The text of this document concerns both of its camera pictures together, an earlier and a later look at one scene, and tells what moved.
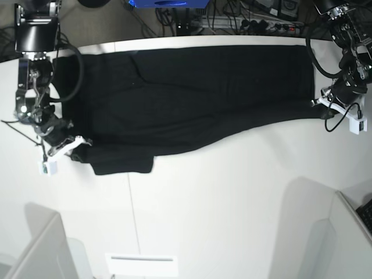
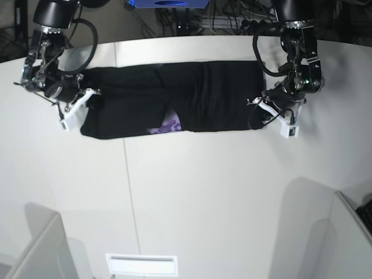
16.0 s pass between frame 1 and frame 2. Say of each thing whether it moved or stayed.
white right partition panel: stayed
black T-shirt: moved
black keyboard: stayed
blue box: stayed
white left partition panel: stayed
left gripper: moved
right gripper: moved
